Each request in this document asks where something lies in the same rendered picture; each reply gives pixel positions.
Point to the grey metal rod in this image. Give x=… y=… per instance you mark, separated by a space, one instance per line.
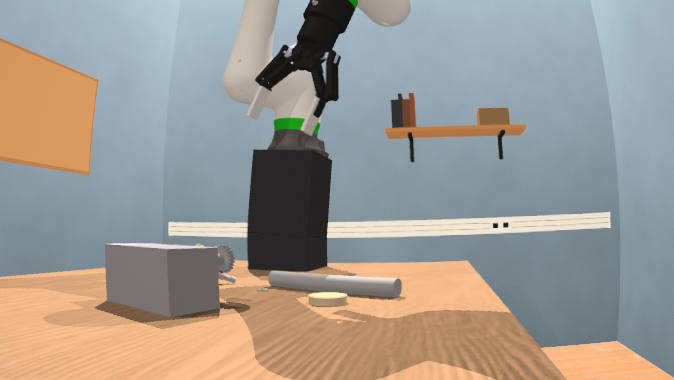
x=354 y=285

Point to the cream flat round disc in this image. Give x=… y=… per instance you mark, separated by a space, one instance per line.
x=327 y=299

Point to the beige gear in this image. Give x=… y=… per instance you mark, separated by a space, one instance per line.
x=222 y=276

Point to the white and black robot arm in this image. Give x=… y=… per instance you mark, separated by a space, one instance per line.
x=292 y=97

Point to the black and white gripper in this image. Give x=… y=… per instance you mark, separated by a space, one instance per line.
x=315 y=39

